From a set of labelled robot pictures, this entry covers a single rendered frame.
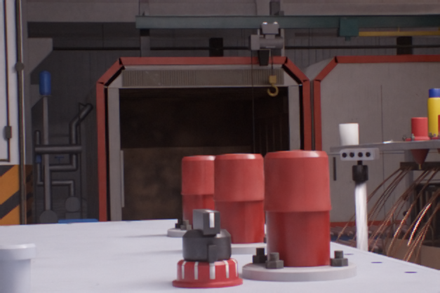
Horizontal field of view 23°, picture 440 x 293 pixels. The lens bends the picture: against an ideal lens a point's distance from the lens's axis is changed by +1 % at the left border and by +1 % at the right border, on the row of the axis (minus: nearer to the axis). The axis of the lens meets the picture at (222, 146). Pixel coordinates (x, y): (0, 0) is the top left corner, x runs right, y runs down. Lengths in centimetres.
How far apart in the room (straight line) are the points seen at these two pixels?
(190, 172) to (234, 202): 34
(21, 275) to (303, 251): 31
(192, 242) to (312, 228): 14
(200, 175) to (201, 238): 70
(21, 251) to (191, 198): 82
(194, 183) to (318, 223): 66
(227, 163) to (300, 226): 34
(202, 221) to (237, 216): 39
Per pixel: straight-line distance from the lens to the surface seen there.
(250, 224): 144
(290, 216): 112
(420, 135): 407
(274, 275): 110
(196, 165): 176
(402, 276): 114
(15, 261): 98
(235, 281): 107
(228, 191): 144
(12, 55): 1173
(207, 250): 106
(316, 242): 112
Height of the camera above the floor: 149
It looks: 1 degrees up
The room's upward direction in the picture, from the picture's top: 1 degrees counter-clockwise
